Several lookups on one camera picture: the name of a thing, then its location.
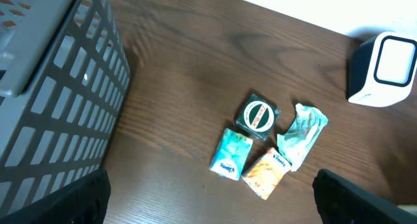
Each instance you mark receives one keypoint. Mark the teal white small box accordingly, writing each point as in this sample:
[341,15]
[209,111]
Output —
[231,154]

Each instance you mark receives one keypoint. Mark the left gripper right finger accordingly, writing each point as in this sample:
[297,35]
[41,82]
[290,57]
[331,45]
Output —
[341,201]

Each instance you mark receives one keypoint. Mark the dark grey plastic basket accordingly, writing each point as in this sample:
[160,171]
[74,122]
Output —
[64,76]

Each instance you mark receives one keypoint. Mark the dark green round-label packet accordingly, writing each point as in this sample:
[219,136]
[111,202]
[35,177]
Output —
[257,117]

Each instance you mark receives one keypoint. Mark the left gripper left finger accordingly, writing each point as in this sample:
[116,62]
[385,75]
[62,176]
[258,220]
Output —
[82,201]

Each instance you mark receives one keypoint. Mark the white barcode scanner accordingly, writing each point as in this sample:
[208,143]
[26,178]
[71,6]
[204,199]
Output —
[382,70]

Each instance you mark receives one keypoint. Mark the orange small snack box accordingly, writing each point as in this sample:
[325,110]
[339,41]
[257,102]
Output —
[267,171]

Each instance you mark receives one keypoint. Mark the teal snack packet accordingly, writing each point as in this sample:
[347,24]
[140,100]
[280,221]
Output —
[302,134]

